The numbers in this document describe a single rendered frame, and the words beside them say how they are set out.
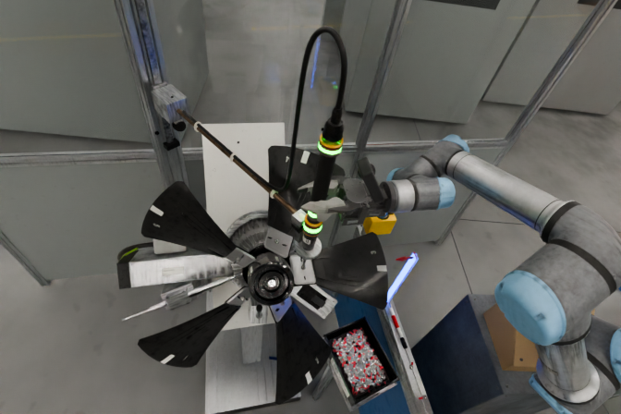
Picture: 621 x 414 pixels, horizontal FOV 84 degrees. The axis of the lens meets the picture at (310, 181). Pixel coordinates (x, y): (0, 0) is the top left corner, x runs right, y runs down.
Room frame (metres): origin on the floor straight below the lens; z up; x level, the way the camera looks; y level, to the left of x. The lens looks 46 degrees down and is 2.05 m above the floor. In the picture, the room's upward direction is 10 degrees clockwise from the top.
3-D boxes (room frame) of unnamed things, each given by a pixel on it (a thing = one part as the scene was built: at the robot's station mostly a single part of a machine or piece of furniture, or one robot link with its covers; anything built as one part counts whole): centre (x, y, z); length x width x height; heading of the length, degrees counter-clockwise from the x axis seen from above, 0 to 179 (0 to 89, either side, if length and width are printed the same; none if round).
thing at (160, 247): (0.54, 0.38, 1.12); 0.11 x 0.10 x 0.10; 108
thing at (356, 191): (0.53, -0.13, 1.47); 0.12 x 0.08 x 0.09; 109
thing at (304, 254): (0.49, -0.02, 1.35); 0.09 x 0.07 x 0.10; 53
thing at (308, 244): (0.49, -0.02, 1.50); 0.04 x 0.04 x 0.46
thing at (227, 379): (0.64, 0.17, 0.04); 0.62 x 0.46 x 0.08; 18
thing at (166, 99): (0.86, 0.48, 1.39); 0.10 x 0.07 x 0.08; 53
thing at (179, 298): (0.39, 0.31, 1.08); 0.07 x 0.04 x 0.06; 119
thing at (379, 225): (0.88, -0.27, 1.02); 0.16 x 0.10 x 0.11; 18
